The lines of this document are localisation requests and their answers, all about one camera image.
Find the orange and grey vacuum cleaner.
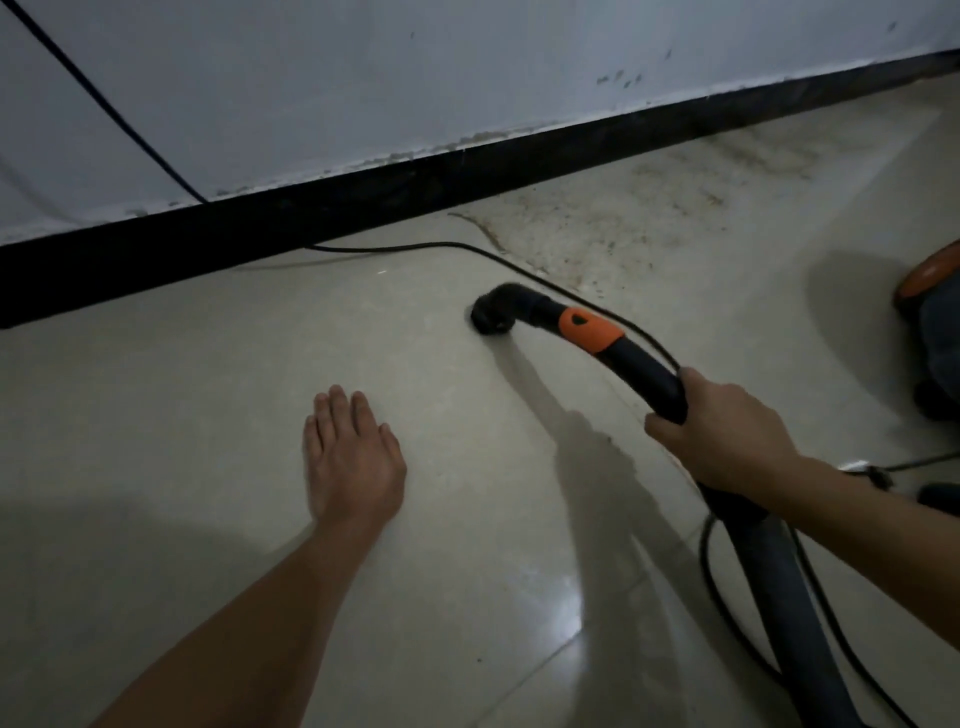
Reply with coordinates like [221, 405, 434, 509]
[891, 239, 960, 423]

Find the person's left hand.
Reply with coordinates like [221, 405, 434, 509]
[302, 384, 408, 532]

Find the black power cable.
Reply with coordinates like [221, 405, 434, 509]
[0, 0, 921, 728]

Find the black and orange vacuum hose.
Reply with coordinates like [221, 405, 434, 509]
[470, 282, 868, 728]

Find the person's right hand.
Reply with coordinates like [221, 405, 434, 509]
[644, 366, 804, 513]

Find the thin cable with metal plug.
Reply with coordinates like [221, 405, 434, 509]
[838, 450, 960, 493]

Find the person's right forearm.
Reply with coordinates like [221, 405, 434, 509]
[778, 453, 960, 652]

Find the person's left forearm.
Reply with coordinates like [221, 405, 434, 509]
[88, 519, 378, 728]

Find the black baseboard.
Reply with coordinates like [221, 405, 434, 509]
[0, 48, 960, 330]

